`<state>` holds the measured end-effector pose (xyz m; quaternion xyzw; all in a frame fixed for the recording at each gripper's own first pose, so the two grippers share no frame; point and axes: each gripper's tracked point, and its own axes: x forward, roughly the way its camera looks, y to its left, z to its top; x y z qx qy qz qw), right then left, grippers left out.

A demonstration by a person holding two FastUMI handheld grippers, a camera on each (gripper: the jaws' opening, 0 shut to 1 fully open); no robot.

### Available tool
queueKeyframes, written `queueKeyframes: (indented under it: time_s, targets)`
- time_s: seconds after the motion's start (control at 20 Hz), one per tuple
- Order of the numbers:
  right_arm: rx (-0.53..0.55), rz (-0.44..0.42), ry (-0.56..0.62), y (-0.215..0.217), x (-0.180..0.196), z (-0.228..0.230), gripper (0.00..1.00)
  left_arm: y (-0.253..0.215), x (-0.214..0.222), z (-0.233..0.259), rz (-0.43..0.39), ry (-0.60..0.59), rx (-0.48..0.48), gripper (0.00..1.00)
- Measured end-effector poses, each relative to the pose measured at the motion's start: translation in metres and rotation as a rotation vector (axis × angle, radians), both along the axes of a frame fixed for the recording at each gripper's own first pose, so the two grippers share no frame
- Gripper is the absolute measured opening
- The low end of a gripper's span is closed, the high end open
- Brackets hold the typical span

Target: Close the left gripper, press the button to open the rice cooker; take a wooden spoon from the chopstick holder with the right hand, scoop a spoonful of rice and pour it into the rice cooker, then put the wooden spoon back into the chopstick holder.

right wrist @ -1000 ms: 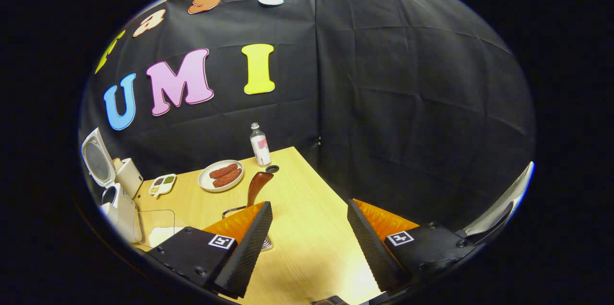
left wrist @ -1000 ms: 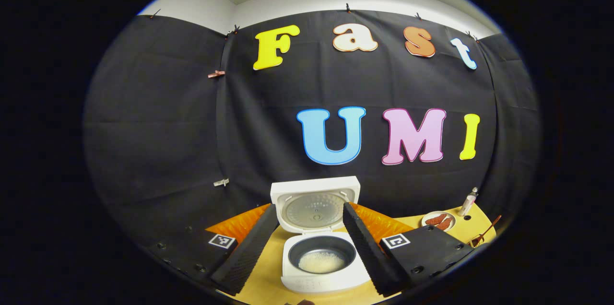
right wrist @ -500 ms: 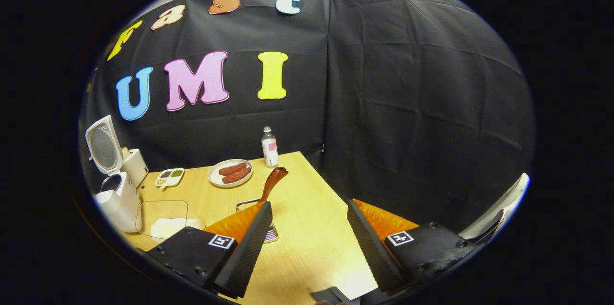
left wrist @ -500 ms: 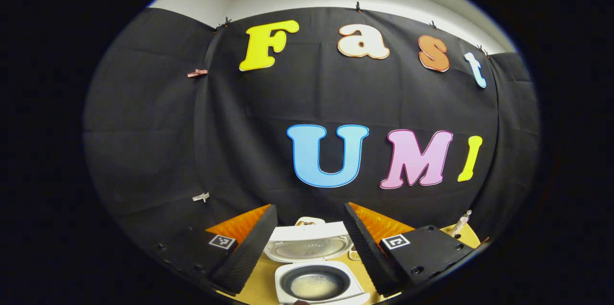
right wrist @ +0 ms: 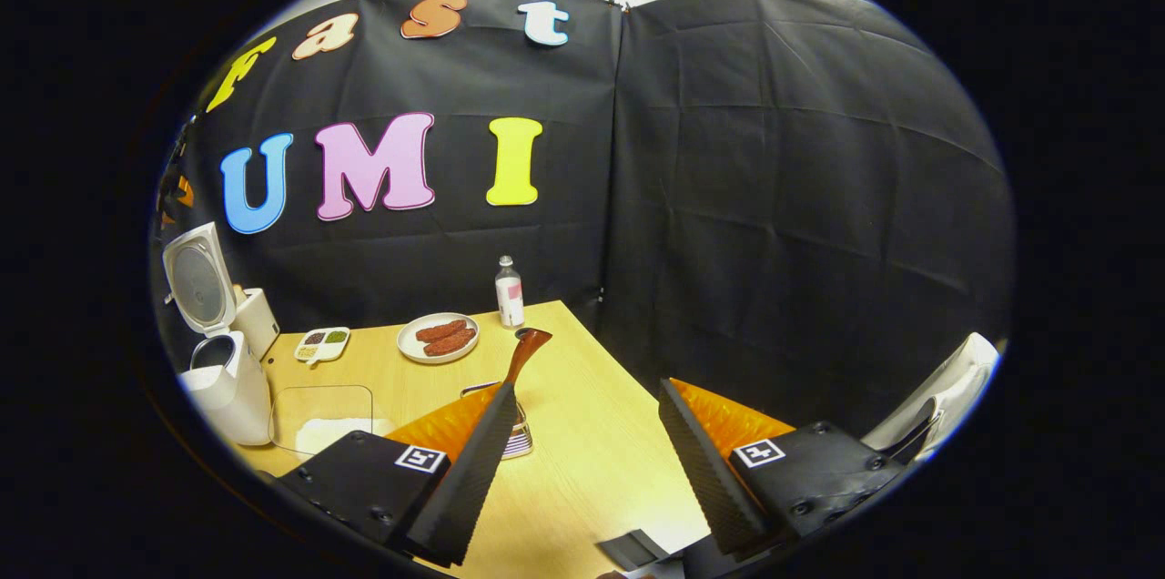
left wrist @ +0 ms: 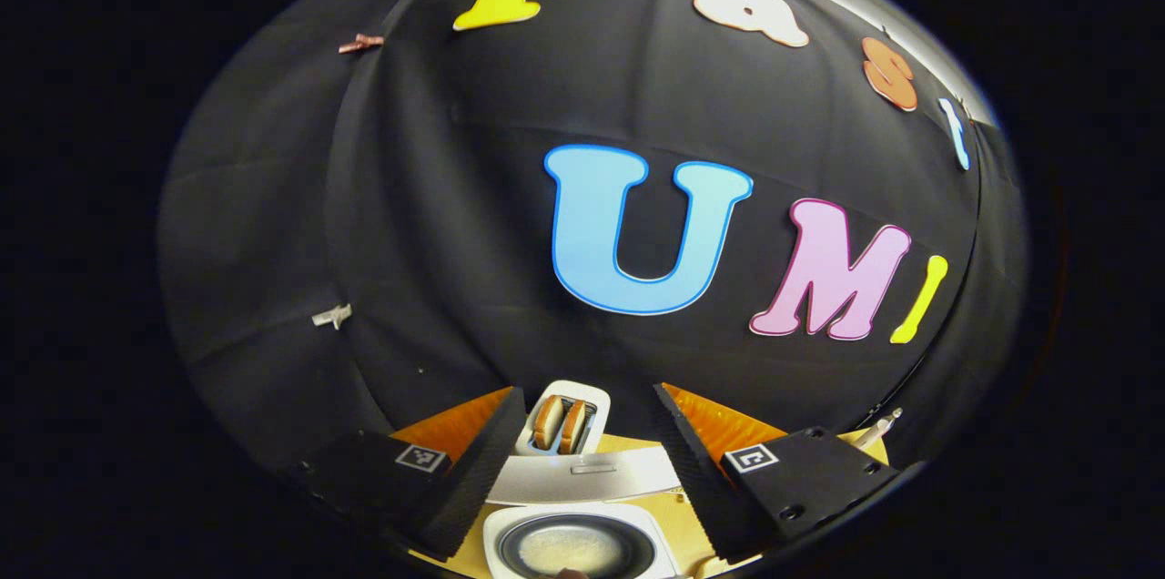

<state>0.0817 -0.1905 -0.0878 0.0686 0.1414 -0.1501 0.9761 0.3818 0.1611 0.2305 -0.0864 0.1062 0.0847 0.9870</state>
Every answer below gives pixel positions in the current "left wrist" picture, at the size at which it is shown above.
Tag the white rice cooker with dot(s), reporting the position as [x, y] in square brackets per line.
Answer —
[582, 479]

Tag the clear bottle with pink label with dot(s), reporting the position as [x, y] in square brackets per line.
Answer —
[872, 433]

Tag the pink clip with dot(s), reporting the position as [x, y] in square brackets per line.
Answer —
[361, 44]

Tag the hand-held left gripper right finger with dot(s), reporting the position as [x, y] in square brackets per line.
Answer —
[696, 479]

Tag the toasted bread slice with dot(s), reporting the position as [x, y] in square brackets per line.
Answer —
[547, 422]
[573, 427]

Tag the white clip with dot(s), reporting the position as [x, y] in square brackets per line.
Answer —
[332, 317]

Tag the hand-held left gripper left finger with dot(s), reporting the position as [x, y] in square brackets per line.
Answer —
[473, 470]

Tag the white toaster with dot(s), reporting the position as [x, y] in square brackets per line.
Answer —
[596, 406]

